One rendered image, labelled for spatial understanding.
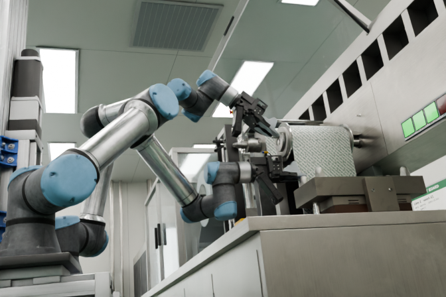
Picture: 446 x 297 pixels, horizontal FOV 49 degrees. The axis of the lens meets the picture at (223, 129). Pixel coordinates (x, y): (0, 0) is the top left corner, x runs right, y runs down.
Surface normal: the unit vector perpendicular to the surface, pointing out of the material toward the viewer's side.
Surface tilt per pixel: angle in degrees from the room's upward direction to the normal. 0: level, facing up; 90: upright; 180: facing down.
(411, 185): 90
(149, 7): 180
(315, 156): 90
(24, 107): 90
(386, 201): 90
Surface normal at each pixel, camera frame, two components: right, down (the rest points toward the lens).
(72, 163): 0.68, -0.25
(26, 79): 0.15, -0.40
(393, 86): -0.96, -0.02
